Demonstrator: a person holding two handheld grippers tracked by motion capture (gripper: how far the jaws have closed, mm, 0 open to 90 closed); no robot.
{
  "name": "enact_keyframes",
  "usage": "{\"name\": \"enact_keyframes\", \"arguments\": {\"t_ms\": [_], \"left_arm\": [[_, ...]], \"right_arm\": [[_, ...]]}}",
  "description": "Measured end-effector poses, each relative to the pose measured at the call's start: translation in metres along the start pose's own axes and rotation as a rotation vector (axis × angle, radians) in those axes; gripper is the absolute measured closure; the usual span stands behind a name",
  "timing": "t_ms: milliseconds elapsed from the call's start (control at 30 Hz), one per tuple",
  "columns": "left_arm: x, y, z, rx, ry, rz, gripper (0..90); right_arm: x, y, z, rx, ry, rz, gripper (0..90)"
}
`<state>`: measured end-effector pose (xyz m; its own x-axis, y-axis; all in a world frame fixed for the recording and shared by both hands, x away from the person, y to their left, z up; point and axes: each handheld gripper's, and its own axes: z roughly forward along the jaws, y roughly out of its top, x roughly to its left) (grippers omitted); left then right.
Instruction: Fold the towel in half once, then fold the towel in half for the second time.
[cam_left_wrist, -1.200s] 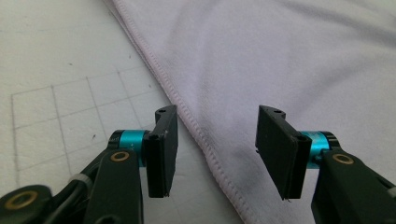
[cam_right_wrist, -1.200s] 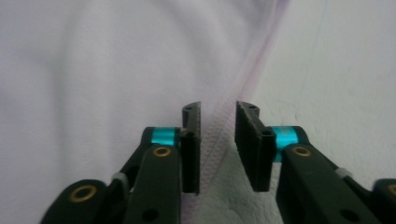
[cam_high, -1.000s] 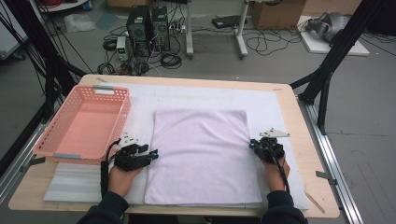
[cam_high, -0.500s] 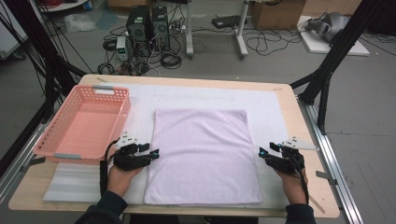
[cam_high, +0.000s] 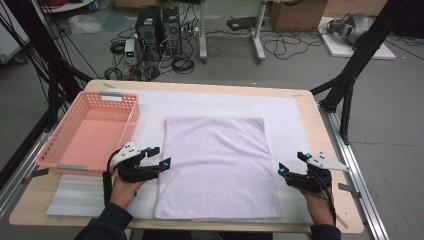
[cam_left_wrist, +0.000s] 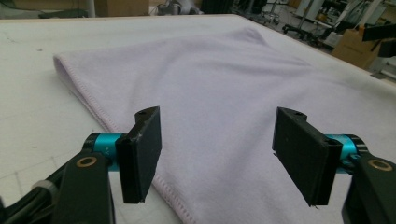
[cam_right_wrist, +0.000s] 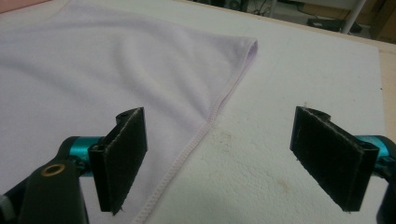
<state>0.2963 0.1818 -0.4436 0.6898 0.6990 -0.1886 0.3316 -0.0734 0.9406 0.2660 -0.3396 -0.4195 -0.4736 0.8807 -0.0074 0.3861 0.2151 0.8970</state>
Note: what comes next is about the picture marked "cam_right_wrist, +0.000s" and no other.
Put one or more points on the black computer tower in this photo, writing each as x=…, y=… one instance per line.
x=238, y=4

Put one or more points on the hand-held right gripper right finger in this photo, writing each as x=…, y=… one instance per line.
x=333, y=158

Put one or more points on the black flat box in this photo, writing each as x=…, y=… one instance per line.
x=323, y=24

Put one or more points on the white desk frame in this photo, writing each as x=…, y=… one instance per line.
x=353, y=17

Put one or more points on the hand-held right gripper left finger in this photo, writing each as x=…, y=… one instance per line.
x=120, y=161

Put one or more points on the open cardboard box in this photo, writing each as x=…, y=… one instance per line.
x=387, y=25

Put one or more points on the lilac printed towel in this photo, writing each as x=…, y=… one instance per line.
x=109, y=62

